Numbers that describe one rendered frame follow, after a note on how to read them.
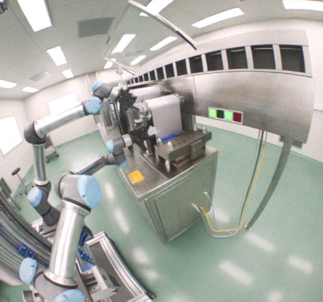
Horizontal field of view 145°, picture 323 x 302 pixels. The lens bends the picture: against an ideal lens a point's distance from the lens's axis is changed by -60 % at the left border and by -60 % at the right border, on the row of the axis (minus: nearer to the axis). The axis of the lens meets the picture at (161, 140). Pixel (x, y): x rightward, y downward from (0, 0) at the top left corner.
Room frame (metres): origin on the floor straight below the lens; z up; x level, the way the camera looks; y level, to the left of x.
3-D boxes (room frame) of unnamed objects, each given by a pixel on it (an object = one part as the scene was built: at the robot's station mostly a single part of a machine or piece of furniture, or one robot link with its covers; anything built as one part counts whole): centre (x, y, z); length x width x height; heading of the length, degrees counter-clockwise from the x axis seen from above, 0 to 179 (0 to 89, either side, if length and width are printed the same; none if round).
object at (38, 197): (0.33, 0.82, 0.98); 0.13 x 0.12 x 0.14; 25
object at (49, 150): (3.32, 4.26, 0.51); 0.91 x 0.58 x 1.02; 53
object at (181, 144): (0.78, -0.16, 1.00); 0.40 x 0.16 x 0.06; 119
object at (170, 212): (1.71, 0.47, 0.43); 2.52 x 0.64 x 0.86; 29
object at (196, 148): (0.71, -0.22, 0.97); 0.10 x 0.03 x 0.11; 119
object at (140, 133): (0.75, 0.14, 1.12); 0.12 x 0.08 x 0.09; 119
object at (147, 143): (0.87, 0.12, 1.05); 0.06 x 0.05 x 0.31; 119
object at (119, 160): (0.68, 0.29, 1.01); 0.11 x 0.08 x 0.11; 81
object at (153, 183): (1.70, 0.49, 0.88); 2.52 x 0.66 x 0.04; 29
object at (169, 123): (0.87, -0.07, 1.11); 0.23 x 0.01 x 0.18; 119
